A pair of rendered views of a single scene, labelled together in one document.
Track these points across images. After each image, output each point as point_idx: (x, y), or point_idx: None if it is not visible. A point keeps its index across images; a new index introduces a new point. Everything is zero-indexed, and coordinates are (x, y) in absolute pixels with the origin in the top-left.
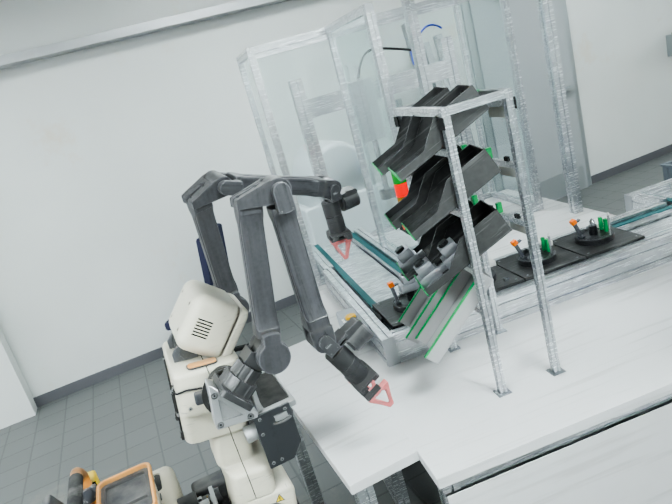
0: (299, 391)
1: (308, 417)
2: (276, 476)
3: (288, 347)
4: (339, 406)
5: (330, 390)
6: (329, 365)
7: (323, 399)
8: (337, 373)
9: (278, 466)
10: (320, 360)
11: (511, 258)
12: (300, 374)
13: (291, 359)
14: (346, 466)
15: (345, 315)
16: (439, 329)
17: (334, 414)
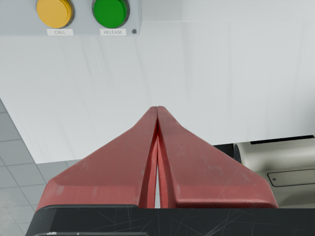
0: (190, 129)
1: (274, 130)
2: (310, 161)
3: (12, 119)
4: (288, 88)
5: (228, 89)
6: (138, 71)
7: (245, 104)
8: (181, 66)
9: (292, 157)
10: (106, 81)
11: None
12: (135, 118)
13: (67, 121)
14: None
15: (24, 18)
16: None
17: (302, 99)
